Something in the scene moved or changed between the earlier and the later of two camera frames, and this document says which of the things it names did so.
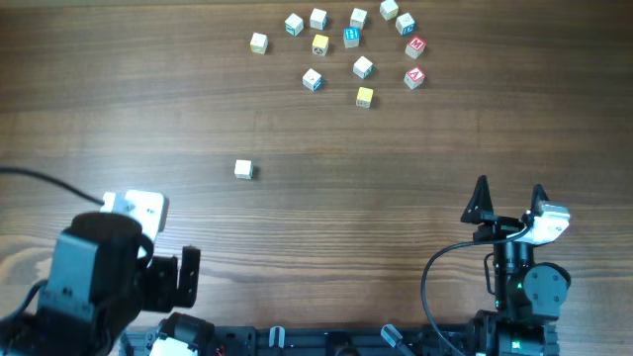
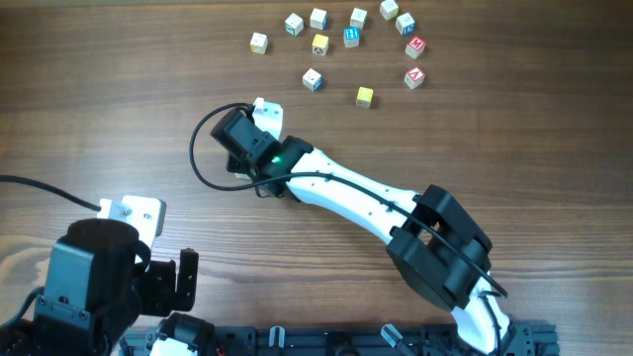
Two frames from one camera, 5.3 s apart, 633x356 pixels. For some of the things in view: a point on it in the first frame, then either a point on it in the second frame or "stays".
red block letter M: (414, 47) stays
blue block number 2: (312, 79) stays
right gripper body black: (497, 228) → (244, 166)
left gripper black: (164, 294) stays
